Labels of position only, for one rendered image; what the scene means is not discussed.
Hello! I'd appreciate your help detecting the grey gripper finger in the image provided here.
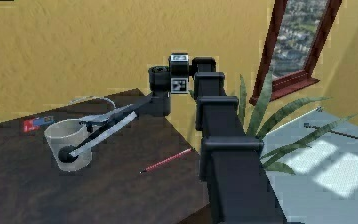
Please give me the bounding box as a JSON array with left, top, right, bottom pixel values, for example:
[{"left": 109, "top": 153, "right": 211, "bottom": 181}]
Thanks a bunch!
[
  {"left": 78, "top": 103, "right": 145, "bottom": 125},
  {"left": 57, "top": 111, "right": 139, "bottom": 164}
]

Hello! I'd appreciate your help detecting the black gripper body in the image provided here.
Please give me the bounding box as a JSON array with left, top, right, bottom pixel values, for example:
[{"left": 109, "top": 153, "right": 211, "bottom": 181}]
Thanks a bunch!
[{"left": 137, "top": 65, "right": 172, "bottom": 118}]

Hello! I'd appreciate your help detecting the red and blue card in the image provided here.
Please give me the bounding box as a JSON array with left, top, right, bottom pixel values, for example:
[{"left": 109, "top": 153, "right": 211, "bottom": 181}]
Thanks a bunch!
[{"left": 23, "top": 115, "right": 55, "bottom": 134}]

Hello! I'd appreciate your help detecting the red pencil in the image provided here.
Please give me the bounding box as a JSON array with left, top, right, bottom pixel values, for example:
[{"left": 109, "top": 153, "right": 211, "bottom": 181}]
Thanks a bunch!
[{"left": 139, "top": 147, "right": 193, "bottom": 175}]

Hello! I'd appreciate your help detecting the green house plant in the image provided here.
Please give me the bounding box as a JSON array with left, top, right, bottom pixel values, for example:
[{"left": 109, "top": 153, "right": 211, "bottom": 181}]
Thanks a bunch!
[{"left": 188, "top": 68, "right": 358, "bottom": 176}]

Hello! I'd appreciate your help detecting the red-brown framed window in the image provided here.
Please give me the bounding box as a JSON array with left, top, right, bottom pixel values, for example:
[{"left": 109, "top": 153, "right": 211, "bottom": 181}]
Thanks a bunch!
[{"left": 249, "top": 0, "right": 343, "bottom": 106}]

